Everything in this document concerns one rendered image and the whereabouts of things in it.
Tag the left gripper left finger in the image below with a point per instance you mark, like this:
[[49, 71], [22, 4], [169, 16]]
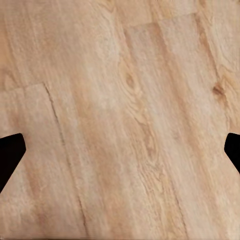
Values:
[[12, 150]]

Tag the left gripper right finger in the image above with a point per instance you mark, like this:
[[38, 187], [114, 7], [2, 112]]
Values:
[[232, 149]]

